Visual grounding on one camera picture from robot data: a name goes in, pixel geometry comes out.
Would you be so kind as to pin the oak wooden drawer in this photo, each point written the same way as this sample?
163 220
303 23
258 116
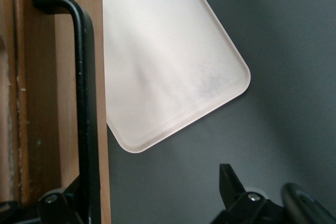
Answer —
39 90

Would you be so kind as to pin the cream plastic tray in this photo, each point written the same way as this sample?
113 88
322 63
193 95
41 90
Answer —
170 64

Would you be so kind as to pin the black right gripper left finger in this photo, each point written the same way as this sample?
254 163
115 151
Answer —
65 204

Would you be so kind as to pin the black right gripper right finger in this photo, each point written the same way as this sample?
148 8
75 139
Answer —
236 203

